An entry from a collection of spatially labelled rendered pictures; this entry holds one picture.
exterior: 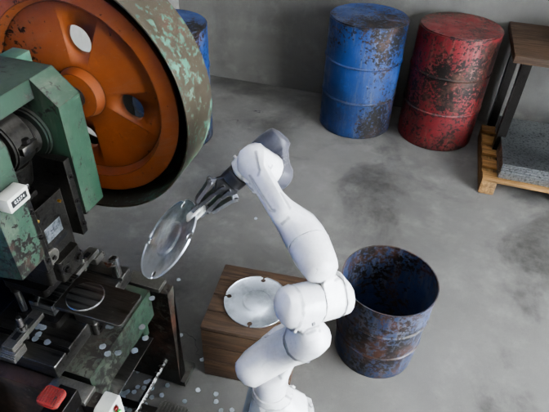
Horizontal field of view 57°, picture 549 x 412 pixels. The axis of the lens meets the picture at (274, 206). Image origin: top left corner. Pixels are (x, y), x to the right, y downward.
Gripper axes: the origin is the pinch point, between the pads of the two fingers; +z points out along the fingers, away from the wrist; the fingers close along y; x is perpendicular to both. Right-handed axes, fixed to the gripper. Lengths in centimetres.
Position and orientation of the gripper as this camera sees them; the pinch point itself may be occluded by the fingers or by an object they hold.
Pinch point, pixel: (195, 213)
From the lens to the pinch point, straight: 163.2
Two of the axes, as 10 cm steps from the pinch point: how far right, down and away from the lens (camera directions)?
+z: -7.2, 6.1, 3.5
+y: -6.8, -4.9, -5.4
